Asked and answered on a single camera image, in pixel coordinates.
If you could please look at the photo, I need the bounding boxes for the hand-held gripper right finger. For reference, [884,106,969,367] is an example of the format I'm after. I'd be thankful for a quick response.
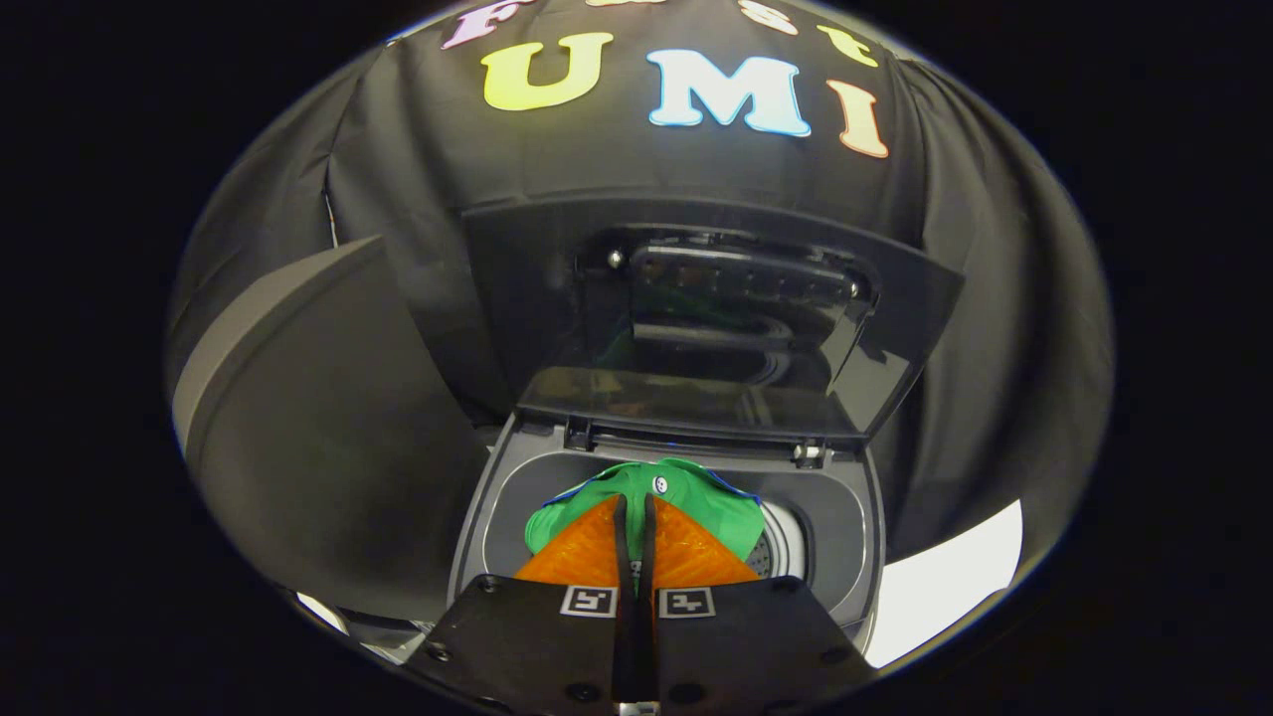
[637,492,876,716]

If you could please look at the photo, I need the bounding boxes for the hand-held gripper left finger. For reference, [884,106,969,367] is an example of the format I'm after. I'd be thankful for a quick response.
[403,492,638,716]

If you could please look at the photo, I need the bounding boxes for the green polo shirt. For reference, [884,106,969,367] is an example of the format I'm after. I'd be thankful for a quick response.
[524,457,765,588]

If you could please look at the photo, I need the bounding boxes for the dark washing machine lid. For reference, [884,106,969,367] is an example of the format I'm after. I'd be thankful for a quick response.
[459,194,966,448]

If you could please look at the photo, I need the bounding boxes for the black and grey cabinet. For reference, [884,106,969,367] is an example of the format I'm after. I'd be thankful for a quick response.
[171,236,498,623]

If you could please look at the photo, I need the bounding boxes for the black backdrop cloth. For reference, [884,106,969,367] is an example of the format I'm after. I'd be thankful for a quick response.
[164,0,1115,598]

